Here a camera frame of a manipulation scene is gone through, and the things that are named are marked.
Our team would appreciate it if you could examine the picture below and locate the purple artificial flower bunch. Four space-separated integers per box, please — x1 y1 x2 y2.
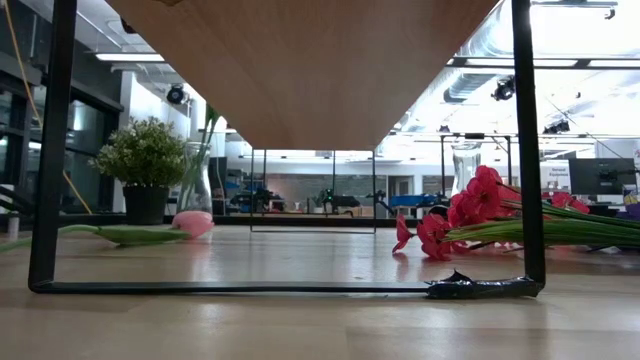
622 190 640 221

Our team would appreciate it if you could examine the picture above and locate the blue workbench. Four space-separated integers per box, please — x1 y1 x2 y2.
388 193 436 209

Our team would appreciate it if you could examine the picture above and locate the black computer monitor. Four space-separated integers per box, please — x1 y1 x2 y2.
568 157 639 196

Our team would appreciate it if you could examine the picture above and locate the light wooden shelf board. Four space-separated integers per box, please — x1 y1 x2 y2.
105 0 501 152

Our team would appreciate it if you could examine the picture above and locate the clear glass vase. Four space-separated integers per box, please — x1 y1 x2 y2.
177 141 216 217
450 141 483 197

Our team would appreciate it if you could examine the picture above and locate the ceiling light strip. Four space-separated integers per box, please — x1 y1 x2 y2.
94 52 166 63

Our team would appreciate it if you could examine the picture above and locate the table edge rail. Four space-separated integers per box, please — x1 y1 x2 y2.
0 213 426 227

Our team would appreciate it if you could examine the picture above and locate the black tape wad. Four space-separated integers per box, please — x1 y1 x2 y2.
426 269 545 301

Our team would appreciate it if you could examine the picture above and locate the black aluminium table frame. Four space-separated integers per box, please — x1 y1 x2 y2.
0 182 39 216

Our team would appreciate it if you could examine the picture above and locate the black metal stand frame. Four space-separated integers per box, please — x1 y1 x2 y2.
439 132 514 199

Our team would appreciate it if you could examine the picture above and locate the black metal shelf leg frame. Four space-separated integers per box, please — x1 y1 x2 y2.
249 148 377 235
28 0 547 296

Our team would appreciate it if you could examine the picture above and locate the pink artificial tulip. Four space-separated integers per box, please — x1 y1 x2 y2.
0 209 216 254

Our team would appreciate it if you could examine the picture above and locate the white wall sign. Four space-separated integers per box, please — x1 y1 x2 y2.
547 164 570 189

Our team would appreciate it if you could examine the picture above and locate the yellow power cable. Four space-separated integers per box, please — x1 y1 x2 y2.
2 0 94 216

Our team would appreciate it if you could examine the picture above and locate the green potted plant black pot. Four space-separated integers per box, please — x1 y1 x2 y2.
88 117 187 226

